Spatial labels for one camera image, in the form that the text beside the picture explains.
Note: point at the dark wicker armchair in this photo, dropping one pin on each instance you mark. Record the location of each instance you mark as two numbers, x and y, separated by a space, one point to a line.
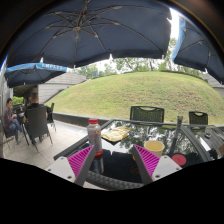
36 125

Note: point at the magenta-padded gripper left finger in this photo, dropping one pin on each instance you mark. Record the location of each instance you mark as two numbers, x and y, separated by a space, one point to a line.
78 161

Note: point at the wide dark wicker chair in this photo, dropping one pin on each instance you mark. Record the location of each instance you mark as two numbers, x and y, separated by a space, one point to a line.
146 115

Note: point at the person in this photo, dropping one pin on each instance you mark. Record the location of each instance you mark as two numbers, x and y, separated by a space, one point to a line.
10 121
34 103

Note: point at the cream yellow mug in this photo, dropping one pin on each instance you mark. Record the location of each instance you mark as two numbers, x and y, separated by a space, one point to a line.
154 146

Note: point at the navy umbrella with lettered band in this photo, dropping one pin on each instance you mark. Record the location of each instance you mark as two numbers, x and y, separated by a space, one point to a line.
31 74

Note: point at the yellow snack bag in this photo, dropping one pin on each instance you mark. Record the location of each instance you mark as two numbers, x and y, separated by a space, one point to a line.
115 134

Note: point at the navy umbrella with blue edge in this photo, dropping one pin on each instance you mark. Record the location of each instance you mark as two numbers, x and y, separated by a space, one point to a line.
200 50

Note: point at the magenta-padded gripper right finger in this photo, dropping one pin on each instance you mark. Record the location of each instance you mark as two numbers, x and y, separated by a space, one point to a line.
148 160

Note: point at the red-capped drink bottle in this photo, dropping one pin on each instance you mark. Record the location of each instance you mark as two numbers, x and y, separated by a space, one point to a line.
95 136

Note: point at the flat round red coaster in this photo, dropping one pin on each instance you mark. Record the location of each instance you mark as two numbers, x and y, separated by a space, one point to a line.
179 160

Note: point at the dark patio chair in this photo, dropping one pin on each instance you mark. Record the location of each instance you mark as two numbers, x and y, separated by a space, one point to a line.
51 116

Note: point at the narrow dark wicker chair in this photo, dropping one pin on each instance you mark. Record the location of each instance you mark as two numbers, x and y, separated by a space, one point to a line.
198 118

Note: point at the small dark ashtray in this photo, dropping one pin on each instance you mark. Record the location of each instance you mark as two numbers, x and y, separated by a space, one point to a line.
208 134

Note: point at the large navy patio umbrella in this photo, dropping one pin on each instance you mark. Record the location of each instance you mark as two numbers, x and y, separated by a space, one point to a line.
90 33

